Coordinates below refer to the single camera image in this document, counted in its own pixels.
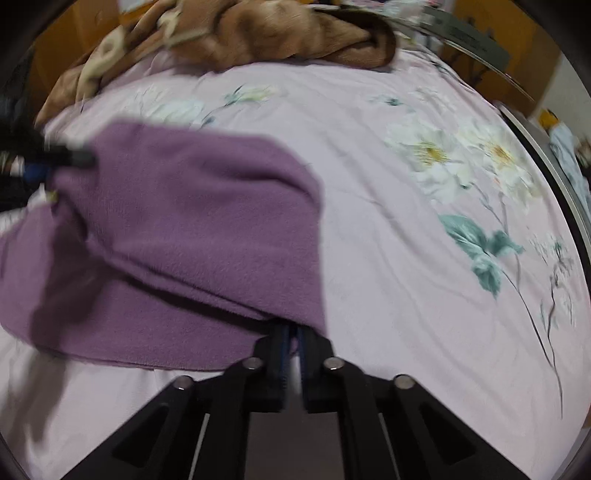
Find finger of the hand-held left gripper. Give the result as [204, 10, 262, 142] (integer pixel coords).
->
[42, 143, 98, 169]

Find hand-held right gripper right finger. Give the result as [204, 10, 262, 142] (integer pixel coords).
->
[295, 325, 532, 480]

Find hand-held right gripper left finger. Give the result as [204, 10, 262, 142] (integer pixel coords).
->
[60, 323, 291, 480]

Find purple pants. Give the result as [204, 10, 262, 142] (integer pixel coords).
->
[0, 119, 328, 370]

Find wooden wardrobe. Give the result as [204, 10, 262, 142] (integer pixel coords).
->
[30, 0, 122, 95]

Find pink floral bedsheet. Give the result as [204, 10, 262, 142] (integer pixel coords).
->
[0, 46, 583, 480]

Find brown patterned blanket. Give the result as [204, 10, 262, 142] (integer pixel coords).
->
[34, 0, 397, 127]

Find long grey cardboard box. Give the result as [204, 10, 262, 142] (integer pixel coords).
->
[411, 7, 537, 103]

